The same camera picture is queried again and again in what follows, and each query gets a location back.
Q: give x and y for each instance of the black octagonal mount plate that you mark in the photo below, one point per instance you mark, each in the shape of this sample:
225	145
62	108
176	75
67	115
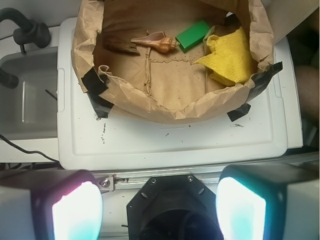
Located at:
177	207

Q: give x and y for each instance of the black tape strip left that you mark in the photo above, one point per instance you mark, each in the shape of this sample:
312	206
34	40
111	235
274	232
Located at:
96	84

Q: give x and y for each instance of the brown spiral sea shell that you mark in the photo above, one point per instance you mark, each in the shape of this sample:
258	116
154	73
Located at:
158	41

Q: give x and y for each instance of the black tape strip right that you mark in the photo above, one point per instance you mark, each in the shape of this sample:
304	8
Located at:
262	80

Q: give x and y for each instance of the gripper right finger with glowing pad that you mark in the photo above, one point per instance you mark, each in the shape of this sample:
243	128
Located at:
268	202

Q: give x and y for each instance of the dark wood bark piece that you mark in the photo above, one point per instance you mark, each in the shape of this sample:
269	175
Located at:
118	45

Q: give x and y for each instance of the yellow folded cloth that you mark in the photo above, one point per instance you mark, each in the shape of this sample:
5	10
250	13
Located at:
229	58

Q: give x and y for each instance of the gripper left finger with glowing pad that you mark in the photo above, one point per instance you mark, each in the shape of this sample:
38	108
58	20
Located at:
49	204

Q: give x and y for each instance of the white plastic bin lid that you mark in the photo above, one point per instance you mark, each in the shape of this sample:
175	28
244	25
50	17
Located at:
121	142

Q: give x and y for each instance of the crumpled brown paper bag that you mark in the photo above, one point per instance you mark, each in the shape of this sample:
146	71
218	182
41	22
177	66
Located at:
167	88

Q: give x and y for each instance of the black tape strip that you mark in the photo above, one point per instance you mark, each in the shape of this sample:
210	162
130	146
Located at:
96	84
262	80

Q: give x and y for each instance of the green rectangular block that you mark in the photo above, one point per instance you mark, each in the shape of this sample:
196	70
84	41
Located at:
192	36

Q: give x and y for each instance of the clear plastic storage tub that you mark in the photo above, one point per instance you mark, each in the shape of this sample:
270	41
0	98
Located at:
29	111

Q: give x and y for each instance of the small black tape piece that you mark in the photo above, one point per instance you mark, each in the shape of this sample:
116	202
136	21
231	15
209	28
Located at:
239	112

